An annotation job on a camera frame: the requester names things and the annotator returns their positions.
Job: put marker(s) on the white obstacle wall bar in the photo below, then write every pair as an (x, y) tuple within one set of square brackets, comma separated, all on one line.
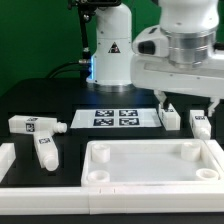
[(109, 200)]

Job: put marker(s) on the black camera pole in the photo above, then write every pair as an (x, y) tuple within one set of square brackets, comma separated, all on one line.
[(86, 10)]

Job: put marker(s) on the white desk top tray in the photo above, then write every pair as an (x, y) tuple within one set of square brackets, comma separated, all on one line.
[(146, 162)]

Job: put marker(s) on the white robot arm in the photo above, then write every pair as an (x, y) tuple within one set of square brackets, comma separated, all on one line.
[(111, 63)]

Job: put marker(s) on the white left wall block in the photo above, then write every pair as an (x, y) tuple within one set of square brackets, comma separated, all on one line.
[(7, 157)]

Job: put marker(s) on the white marker sheet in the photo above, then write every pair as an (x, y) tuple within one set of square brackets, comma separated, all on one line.
[(115, 118)]

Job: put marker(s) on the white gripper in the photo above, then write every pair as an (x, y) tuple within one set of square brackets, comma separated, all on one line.
[(185, 63)]

